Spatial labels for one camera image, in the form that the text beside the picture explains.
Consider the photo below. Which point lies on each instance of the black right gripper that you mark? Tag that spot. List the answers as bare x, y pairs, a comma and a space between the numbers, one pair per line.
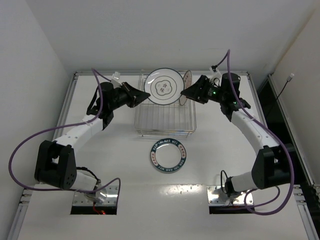
202, 89

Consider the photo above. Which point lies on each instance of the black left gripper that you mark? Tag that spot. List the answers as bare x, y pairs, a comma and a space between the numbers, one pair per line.
128, 94

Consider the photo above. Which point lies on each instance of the white plate with orange sunburst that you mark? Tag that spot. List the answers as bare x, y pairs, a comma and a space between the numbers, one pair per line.
187, 78

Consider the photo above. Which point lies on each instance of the white plate with green rings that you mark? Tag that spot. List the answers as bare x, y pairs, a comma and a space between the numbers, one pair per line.
164, 86

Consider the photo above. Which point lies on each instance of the plate with teal lettered rim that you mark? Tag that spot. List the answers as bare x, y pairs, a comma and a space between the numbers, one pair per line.
168, 155

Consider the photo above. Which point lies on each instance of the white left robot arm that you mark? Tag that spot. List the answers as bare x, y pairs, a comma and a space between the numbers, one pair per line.
56, 160

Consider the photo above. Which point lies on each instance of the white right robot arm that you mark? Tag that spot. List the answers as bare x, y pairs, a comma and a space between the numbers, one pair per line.
271, 167

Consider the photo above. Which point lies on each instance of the wire dish rack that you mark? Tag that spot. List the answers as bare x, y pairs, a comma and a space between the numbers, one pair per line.
164, 120

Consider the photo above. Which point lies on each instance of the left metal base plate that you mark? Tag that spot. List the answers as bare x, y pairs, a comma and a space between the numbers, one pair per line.
105, 197

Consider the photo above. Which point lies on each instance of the metal base plate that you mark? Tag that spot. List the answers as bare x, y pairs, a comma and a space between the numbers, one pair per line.
217, 198
105, 197

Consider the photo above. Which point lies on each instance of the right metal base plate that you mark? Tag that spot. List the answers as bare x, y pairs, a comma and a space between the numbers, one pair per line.
217, 198

